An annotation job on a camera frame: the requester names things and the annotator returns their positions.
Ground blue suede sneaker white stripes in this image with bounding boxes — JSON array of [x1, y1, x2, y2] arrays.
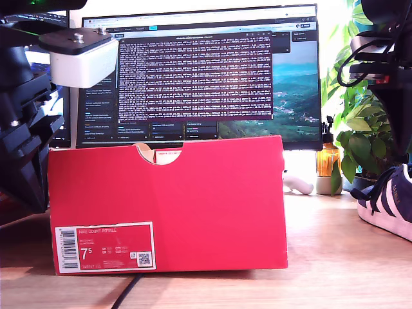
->
[[350, 163, 412, 243]]

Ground red cardboard shoebox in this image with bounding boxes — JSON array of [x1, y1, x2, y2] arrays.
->
[[47, 135, 289, 276]]

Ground green leafy potted plant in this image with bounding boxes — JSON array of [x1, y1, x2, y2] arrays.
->
[[321, 0, 412, 194]]

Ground black plant tray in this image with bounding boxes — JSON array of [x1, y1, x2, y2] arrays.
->
[[342, 175, 377, 194]]

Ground amber spray bottle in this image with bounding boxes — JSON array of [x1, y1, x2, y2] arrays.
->
[[315, 115, 341, 178]]

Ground small white pot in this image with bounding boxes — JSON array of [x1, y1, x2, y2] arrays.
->
[[315, 175, 344, 196]]

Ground wide black computer monitor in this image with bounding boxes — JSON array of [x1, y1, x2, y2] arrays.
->
[[75, 3, 324, 151]]

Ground white handheld controller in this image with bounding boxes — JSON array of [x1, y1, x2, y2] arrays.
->
[[283, 173, 315, 196]]

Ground crumpled packing paper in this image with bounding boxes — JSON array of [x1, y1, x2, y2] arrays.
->
[[131, 142, 157, 165]]

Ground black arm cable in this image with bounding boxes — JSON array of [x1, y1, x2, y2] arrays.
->
[[340, 47, 368, 88]]

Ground grey arm camera box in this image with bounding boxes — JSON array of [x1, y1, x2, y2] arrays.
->
[[350, 35, 395, 55]]

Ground white arm camera box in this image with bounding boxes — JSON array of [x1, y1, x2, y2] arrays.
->
[[38, 27, 120, 89]]

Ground black cable on table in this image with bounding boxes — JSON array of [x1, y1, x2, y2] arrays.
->
[[111, 273, 142, 309]]

